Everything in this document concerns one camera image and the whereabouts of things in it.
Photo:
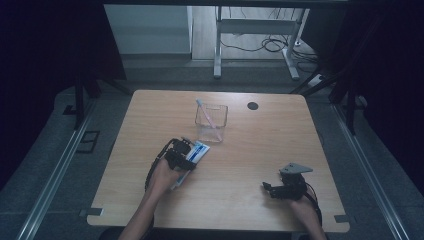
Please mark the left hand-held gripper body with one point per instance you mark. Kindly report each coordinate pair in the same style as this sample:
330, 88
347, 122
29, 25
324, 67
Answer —
176, 151

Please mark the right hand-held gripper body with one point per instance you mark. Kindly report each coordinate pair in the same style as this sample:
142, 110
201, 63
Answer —
294, 186

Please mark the blue and white toothpaste tube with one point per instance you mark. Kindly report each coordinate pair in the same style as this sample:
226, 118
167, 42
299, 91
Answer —
199, 151

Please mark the clear plastic cup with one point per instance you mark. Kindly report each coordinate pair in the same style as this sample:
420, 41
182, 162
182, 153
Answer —
213, 130

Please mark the pink toothbrush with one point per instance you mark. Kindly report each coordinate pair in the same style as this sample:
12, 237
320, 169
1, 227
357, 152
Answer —
208, 116

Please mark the person's left hand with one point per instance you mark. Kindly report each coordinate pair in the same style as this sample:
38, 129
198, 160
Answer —
163, 180

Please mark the person's right hand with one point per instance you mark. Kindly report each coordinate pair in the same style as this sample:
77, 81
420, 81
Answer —
305, 210

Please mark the black round table grommet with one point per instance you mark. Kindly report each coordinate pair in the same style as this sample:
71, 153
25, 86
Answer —
252, 106

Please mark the black metal stand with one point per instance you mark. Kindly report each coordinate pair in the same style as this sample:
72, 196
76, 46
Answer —
79, 100
350, 106

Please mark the white power strip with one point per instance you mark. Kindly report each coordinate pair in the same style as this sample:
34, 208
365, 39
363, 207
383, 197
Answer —
316, 80

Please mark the white partition panel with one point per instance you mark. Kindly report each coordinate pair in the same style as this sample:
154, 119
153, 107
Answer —
146, 30

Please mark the dark curtain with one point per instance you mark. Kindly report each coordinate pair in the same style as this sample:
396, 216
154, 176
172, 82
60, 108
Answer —
390, 66
40, 66

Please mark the aluminium floor rail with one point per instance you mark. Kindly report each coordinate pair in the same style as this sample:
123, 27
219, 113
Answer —
56, 173
370, 173

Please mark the white desk frame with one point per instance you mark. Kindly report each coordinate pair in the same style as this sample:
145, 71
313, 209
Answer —
256, 26

